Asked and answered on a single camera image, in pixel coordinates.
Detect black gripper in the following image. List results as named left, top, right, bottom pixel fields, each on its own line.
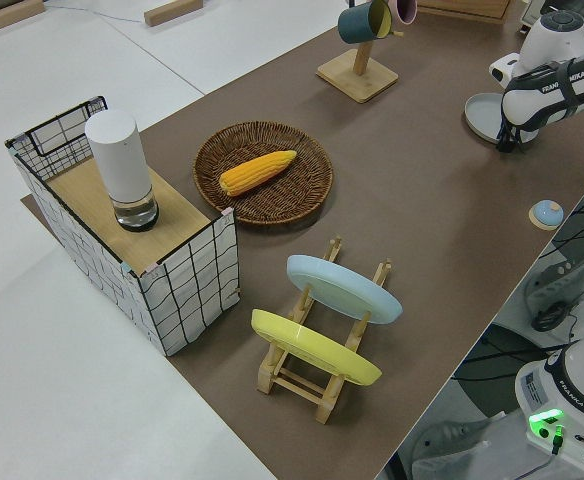
left=495, top=111, right=524, bottom=154

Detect gray round plate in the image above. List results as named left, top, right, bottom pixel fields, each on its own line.
left=464, top=92, right=524, bottom=147

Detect light blue plate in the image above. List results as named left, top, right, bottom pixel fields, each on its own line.
left=286, top=254, right=404, bottom=326

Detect yellow plate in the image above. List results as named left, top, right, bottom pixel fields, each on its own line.
left=250, top=308, right=384, bottom=387

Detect wooden plate rack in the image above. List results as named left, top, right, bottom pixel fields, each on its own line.
left=256, top=235, right=393, bottom=425

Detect brown table mat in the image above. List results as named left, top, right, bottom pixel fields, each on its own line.
left=20, top=0, right=584, bottom=480

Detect wooden drawer cabinet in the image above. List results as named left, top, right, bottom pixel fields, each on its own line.
left=415, top=0, right=514, bottom=22

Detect wooden mug tree stand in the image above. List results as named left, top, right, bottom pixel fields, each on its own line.
left=315, top=0, right=404, bottom=105

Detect pink mug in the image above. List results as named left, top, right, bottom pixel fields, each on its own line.
left=389, top=0, right=419, bottom=26

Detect dark teal mug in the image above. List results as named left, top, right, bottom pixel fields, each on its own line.
left=337, top=0, right=393, bottom=45

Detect brown wicker basket tray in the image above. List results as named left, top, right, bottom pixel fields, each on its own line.
left=193, top=121, right=334, bottom=229

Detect yellow corn cob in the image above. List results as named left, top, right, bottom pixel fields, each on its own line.
left=219, top=149, right=297, bottom=197

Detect wooden block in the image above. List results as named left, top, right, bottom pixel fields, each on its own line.
left=0, top=0, right=46, bottom=36
left=143, top=0, right=205, bottom=28

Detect white cylinder device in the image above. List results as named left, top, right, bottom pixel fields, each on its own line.
left=84, top=108, right=161, bottom=234

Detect wire grid box wooden top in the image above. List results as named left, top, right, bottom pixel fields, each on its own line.
left=5, top=94, right=241, bottom=358

